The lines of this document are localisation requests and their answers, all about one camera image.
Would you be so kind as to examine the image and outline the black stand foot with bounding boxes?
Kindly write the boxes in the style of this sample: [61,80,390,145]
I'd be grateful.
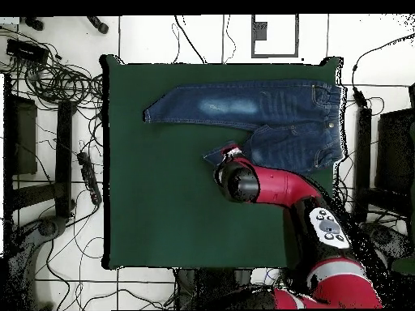
[24,15,44,32]
[85,15,109,34]

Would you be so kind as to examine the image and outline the blue denim jeans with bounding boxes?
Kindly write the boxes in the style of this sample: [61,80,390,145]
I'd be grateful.
[142,79,348,176]

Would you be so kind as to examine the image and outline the dark green table cloth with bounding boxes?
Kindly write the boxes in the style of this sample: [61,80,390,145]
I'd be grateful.
[100,54,344,271]

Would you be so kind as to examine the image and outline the black power adapter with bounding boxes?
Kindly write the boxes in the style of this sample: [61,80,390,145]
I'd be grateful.
[352,86,370,109]

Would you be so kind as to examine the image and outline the black frame stand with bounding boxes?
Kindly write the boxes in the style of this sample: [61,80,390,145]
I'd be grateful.
[2,74,77,224]

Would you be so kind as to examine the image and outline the black electronics box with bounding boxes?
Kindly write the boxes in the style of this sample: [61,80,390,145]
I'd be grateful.
[5,38,50,64]

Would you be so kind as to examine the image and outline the grey square frame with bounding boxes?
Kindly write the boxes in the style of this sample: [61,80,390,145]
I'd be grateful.
[250,14,300,59]

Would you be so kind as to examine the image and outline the black metal column stand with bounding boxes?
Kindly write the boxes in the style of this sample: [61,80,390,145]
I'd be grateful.
[174,267,253,310]

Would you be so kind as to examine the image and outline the black power strip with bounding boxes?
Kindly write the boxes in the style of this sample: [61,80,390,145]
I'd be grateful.
[76,151,102,206]

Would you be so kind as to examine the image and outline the black cable tangle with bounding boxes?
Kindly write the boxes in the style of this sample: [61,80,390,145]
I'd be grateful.
[0,28,105,109]

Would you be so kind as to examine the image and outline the black cabinet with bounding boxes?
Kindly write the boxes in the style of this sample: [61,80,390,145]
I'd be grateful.
[375,83,415,215]

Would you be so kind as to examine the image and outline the black upright bar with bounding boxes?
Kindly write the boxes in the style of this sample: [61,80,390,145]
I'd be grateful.
[353,108,373,224]

